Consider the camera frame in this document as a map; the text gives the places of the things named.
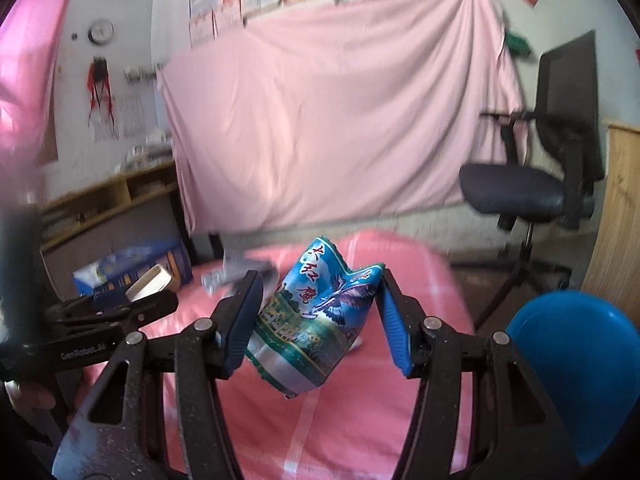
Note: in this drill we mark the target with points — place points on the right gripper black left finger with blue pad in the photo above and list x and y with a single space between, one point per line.
119 430

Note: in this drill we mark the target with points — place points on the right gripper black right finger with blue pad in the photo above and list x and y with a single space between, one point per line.
481 411

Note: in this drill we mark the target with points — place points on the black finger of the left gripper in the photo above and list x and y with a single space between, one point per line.
107 315

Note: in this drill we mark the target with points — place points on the small white box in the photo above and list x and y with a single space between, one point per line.
153 281

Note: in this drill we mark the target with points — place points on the blue snack bag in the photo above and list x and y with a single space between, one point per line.
312 320

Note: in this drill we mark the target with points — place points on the blue cardboard box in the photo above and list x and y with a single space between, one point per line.
107 279

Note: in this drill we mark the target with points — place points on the wooden shelf desk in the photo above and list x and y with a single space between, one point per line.
127 209

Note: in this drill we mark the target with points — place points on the folded grey newspaper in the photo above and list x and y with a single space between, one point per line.
233 269

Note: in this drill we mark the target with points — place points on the pink checked table cloth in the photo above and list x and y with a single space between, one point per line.
326 389

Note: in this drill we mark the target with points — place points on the wooden cabinet panel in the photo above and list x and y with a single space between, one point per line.
613 271

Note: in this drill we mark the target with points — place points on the pink curtain left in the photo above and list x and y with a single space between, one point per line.
30 33

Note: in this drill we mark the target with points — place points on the black office chair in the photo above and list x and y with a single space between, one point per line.
566 119

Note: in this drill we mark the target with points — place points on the red wall ornament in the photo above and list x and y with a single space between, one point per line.
101 102

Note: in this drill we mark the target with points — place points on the round wall clock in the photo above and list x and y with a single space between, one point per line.
101 32

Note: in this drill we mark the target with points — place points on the pink hanging wall sheet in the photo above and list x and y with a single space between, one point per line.
328 113

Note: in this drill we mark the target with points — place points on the green brush on wall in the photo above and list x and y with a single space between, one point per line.
518 46

